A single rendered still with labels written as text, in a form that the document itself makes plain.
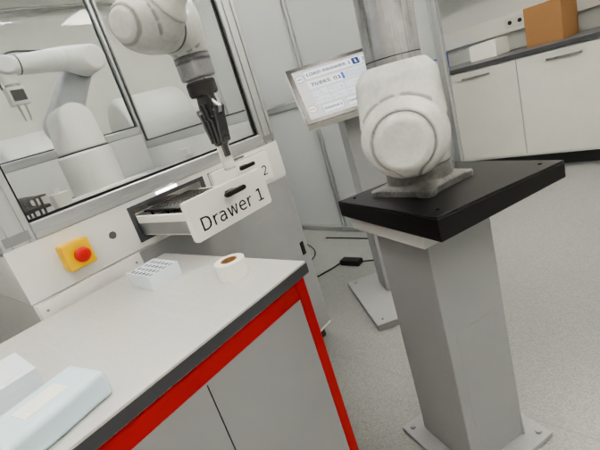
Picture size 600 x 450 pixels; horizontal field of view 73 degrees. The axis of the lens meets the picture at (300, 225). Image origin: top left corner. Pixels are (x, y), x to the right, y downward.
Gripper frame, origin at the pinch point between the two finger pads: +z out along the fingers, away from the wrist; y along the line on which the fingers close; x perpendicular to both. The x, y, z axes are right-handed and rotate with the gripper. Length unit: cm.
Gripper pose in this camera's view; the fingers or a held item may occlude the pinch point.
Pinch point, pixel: (226, 156)
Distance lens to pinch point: 113.9
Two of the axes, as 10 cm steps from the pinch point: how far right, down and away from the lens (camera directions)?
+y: -5.7, -0.9, 8.1
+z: 2.8, 9.1, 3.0
